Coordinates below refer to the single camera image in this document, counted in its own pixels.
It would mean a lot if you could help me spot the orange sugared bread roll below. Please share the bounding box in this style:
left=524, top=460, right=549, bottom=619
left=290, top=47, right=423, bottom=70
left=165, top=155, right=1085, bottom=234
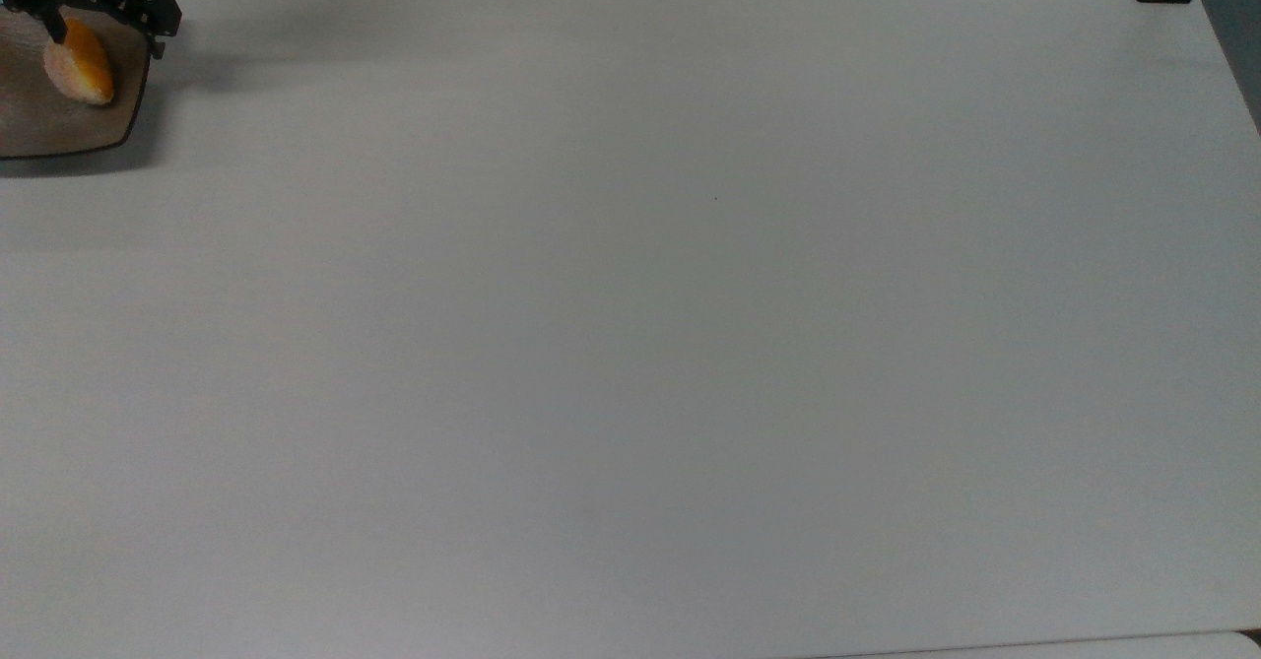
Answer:
left=41, top=15, right=117, bottom=107

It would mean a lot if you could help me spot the brown ceramic plate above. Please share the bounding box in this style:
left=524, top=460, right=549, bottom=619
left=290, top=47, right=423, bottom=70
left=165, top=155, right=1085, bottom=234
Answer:
left=0, top=3, right=153, bottom=161

